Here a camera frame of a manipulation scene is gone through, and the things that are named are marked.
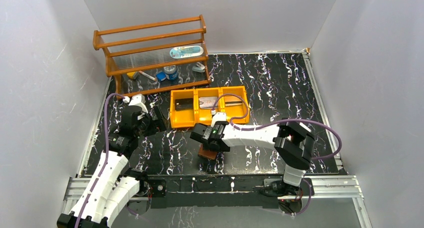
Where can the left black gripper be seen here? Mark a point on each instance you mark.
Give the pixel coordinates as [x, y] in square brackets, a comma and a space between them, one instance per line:
[156, 119]

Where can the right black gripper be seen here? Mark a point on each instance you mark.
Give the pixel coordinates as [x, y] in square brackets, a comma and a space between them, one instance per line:
[200, 135]

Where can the brown leather card holder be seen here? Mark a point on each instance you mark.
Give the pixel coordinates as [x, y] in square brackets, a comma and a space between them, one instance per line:
[202, 152]

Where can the yellow three-compartment bin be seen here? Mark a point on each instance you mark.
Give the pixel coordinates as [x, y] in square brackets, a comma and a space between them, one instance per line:
[188, 118]

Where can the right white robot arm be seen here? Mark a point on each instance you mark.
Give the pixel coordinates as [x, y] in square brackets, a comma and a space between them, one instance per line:
[292, 140]

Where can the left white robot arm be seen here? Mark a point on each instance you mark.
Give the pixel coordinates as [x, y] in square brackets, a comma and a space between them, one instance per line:
[109, 190]

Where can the black card in bin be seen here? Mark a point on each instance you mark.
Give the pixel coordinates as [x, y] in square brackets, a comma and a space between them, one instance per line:
[184, 104]

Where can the silver card in bin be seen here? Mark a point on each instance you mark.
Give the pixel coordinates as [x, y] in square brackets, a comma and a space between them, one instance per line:
[207, 102]

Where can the brown striped card in bin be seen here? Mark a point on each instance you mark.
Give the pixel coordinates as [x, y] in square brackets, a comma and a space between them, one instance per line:
[233, 103]

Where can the small blue box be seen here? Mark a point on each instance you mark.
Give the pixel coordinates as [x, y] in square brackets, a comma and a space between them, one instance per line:
[161, 76]

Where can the blue lidded jar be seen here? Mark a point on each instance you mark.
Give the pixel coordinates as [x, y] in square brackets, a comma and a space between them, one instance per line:
[171, 72]

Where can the white marker pen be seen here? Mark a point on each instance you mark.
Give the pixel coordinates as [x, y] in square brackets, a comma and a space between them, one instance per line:
[148, 76]

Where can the yellow sponge block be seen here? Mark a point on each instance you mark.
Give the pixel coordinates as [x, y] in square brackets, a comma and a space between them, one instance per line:
[133, 75]

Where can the wooden shelf rack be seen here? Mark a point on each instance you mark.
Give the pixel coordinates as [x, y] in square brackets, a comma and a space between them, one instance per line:
[146, 48]

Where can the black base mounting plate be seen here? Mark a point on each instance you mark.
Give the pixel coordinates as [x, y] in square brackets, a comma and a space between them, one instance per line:
[263, 190]

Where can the oval blue packaged item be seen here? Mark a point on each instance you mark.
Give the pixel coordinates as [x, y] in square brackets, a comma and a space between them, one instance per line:
[183, 52]

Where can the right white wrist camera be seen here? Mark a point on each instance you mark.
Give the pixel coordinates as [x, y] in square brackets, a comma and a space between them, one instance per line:
[217, 116]

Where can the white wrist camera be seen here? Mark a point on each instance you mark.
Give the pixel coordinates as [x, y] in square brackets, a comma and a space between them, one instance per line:
[136, 100]
[217, 116]

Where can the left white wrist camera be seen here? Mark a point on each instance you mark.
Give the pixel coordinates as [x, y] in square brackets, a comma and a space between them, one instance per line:
[136, 100]

